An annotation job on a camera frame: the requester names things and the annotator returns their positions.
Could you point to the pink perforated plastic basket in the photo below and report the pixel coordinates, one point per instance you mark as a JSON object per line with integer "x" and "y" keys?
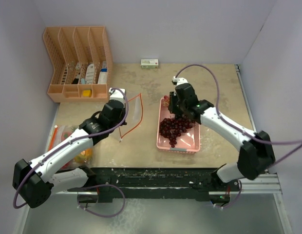
{"x": 177, "y": 136}

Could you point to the red yellow mango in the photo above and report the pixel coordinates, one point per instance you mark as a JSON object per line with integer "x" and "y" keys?
{"x": 65, "y": 135}

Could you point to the peach plastic file organizer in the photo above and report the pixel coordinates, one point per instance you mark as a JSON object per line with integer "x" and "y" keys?
{"x": 71, "y": 49}

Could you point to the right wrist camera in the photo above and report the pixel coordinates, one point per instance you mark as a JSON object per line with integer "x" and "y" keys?
{"x": 178, "y": 81}

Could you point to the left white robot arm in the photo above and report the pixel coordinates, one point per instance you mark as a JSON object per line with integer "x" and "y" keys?
{"x": 35, "y": 181}

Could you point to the small green white box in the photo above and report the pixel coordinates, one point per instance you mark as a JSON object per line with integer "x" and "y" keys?
{"x": 148, "y": 63}

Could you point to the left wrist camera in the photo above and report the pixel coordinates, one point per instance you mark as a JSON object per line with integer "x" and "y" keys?
{"x": 116, "y": 94}

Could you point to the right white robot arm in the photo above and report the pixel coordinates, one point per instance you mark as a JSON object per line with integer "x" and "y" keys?
{"x": 255, "y": 152}

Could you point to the orange toy pineapple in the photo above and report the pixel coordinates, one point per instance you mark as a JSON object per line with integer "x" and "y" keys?
{"x": 84, "y": 157}

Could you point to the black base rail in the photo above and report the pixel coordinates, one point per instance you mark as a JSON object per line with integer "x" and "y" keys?
{"x": 199, "y": 184}

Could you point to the white bottle in organizer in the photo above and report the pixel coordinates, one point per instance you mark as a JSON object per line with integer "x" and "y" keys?
{"x": 90, "y": 74}

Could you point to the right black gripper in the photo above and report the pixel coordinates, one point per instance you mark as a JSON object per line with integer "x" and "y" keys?
{"x": 173, "y": 97}

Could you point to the yellow block in organizer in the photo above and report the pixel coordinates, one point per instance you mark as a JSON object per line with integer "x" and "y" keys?
{"x": 86, "y": 93}

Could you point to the red purple grape bunch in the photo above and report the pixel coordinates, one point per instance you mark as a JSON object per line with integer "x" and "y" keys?
{"x": 174, "y": 129}

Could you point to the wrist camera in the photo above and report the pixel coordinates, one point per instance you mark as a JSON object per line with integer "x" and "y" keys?
{"x": 178, "y": 81}
{"x": 116, "y": 94}

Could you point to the blue white box in organizer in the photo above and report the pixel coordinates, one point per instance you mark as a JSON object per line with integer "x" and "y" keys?
{"x": 103, "y": 75}

